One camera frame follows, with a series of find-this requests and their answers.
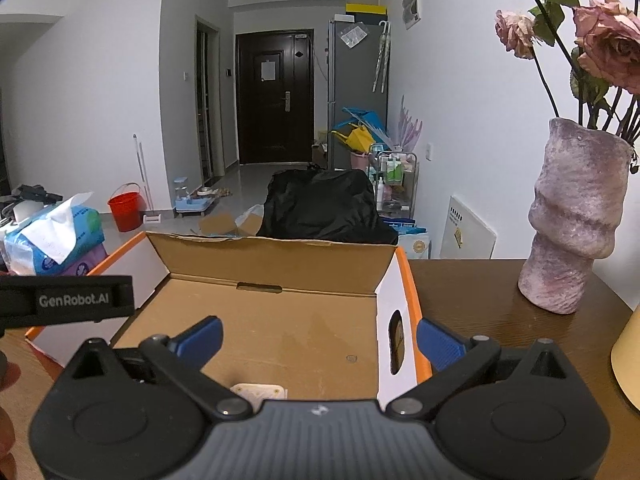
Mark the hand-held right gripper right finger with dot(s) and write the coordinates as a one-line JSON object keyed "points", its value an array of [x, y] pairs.
{"points": [[440, 345]]}

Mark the folded hanging umbrella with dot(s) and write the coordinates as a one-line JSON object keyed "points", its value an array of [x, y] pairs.
{"points": [[382, 55]]}

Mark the blue pet water feeder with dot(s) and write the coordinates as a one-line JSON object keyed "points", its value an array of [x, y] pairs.
{"points": [[190, 202]]}

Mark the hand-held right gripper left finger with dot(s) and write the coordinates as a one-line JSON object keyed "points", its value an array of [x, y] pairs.
{"points": [[200, 341]]}

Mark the black bag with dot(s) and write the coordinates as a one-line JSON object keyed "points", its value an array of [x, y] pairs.
{"points": [[320, 205]]}

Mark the grey refrigerator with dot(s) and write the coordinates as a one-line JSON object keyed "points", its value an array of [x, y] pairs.
{"points": [[352, 95]]}

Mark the cream flat packet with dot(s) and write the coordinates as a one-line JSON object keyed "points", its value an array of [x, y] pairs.
{"points": [[260, 391]]}

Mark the cream lamp shade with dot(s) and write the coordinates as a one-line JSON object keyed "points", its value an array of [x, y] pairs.
{"points": [[629, 365]]}

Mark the white wall outlet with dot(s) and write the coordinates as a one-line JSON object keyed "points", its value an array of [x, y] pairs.
{"points": [[428, 151]]}

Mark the white mop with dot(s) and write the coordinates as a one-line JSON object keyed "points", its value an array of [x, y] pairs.
{"points": [[146, 195]]}

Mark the dark entrance door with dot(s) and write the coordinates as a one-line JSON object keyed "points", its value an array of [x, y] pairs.
{"points": [[275, 110]]}

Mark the flat cardboard piece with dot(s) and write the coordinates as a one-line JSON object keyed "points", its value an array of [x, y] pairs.
{"points": [[217, 224]]}

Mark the paper sheet on door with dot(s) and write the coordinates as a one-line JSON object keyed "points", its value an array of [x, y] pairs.
{"points": [[268, 71]]}

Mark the red plastic bucket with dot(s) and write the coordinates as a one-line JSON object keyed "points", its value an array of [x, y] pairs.
{"points": [[125, 210]]}

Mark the person's left hand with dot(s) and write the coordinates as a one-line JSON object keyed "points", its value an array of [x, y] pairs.
{"points": [[7, 374]]}

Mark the purple feather decoration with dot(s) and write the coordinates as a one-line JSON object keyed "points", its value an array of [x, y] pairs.
{"points": [[410, 125]]}

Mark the metal trolley with bottles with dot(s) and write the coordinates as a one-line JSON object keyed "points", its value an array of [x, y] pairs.
{"points": [[395, 180]]}

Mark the pink textured vase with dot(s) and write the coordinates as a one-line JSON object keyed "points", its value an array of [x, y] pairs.
{"points": [[570, 220]]}

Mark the white leaning board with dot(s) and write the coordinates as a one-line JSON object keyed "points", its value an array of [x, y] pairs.
{"points": [[470, 230]]}

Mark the blue tissue pack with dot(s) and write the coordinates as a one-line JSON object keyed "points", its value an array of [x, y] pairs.
{"points": [[55, 230]]}

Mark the white wall panel box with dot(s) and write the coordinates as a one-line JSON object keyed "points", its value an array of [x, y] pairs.
{"points": [[411, 2]]}

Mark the blue and white package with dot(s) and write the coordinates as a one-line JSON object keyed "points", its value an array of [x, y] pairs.
{"points": [[412, 240]]}

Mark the purple tissue pack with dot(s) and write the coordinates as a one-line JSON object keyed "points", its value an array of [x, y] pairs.
{"points": [[92, 260]]}

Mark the clear plastic bag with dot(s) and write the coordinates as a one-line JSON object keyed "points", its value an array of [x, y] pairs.
{"points": [[353, 35]]}

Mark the yellow and black box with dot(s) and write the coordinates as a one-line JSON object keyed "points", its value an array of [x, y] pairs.
{"points": [[366, 11]]}

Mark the orange printed cardboard box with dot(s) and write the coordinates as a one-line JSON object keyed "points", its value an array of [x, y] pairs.
{"points": [[280, 330]]}

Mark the pink bin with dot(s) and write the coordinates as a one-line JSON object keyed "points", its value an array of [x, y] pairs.
{"points": [[360, 160]]}

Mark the dried pink rose bouquet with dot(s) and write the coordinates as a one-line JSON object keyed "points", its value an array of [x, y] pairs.
{"points": [[605, 40]]}

